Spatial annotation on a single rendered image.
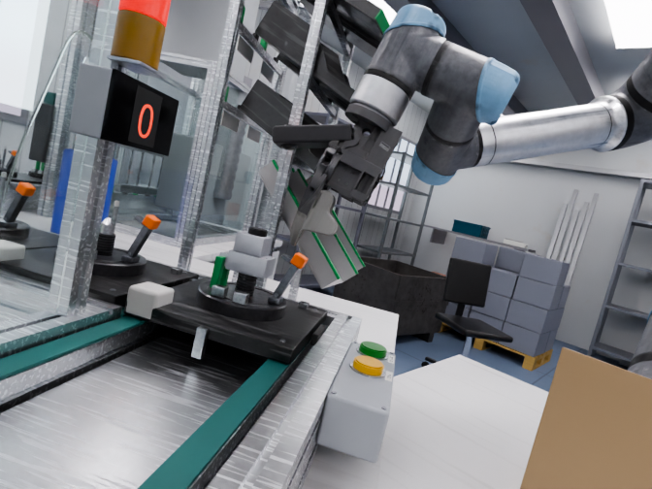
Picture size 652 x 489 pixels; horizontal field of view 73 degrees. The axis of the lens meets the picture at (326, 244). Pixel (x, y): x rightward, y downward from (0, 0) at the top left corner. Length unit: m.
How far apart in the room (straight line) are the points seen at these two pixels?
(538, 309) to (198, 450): 4.47
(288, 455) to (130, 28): 0.45
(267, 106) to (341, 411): 0.65
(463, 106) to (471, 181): 6.79
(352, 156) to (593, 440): 0.43
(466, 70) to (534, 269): 4.19
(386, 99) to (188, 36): 1.51
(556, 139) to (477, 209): 6.50
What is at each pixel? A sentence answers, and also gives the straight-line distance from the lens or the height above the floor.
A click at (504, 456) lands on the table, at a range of 0.75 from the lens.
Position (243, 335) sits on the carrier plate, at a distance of 0.58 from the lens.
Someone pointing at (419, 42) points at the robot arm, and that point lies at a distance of 0.64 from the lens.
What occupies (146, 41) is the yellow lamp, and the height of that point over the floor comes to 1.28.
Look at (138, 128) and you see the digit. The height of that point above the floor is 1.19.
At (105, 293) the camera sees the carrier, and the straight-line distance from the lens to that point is 0.67.
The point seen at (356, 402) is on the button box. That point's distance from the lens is 0.50.
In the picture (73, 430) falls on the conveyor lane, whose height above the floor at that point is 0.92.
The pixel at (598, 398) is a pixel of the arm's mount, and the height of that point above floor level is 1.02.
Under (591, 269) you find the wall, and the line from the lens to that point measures 6.87.
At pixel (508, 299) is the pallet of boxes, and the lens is 4.82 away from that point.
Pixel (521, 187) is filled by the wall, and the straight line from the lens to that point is 7.16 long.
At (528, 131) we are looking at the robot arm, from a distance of 0.78.
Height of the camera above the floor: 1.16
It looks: 6 degrees down
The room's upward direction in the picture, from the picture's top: 13 degrees clockwise
